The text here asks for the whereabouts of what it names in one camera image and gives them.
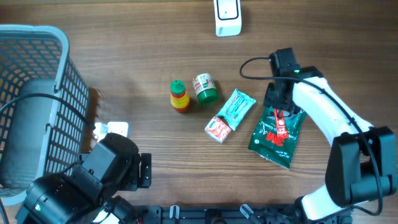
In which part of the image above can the green lid white jar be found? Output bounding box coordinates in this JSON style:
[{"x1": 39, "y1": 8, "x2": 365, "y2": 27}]
[{"x1": 192, "y1": 73, "x2": 219, "y2": 105}]

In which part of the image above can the black left camera cable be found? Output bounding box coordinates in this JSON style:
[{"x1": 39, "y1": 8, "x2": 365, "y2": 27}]
[{"x1": 0, "y1": 92, "x2": 96, "y2": 131}]

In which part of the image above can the green 3M gloves packet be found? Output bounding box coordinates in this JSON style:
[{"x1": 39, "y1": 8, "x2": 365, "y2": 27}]
[{"x1": 248, "y1": 107, "x2": 307, "y2": 169}]

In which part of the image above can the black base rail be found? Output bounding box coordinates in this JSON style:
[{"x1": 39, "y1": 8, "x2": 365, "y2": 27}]
[{"x1": 133, "y1": 203, "x2": 353, "y2": 224}]

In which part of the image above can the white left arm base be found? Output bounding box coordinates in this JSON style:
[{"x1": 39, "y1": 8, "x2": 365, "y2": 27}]
[{"x1": 92, "y1": 196, "x2": 137, "y2": 224}]

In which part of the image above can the black camera cable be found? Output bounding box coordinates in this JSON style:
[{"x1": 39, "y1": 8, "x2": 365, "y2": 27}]
[
  {"x1": 239, "y1": 56, "x2": 384, "y2": 217},
  {"x1": 0, "y1": 92, "x2": 96, "y2": 131}
]

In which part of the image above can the red yellow sauce bottle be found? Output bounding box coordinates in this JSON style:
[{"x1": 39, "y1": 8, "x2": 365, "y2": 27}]
[{"x1": 170, "y1": 80, "x2": 190, "y2": 113}]

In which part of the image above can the red coffee stick sachet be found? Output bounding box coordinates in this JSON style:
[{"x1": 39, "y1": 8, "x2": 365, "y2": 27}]
[{"x1": 274, "y1": 109, "x2": 289, "y2": 139}]

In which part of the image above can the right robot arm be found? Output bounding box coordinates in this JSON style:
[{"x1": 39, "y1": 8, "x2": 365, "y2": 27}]
[{"x1": 264, "y1": 48, "x2": 397, "y2": 223}]

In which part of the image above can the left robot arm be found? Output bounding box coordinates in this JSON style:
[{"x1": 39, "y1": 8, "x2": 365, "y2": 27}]
[{"x1": 16, "y1": 133, "x2": 152, "y2": 223}]

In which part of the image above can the black right camera cable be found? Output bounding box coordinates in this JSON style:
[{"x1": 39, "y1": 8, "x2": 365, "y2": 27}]
[{"x1": 239, "y1": 56, "x2": 384, "y2": 217}]

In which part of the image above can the red white tissue packet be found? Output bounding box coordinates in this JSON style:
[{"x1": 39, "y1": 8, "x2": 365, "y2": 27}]
[{"x1": 205, "y1": 116, "x2": 232, "y2": 144}]

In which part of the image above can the white barcode scanner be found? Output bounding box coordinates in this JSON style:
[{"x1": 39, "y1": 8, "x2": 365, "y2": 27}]
[{"x1": 213, "y1": 0, "x2": 242, "y2": 37}]

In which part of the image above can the teal wet wipes packet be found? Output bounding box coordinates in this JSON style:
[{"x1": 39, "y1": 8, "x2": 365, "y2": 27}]
[{"x1": 216, "y1": 88, "x2": 256, "y2": 131}]

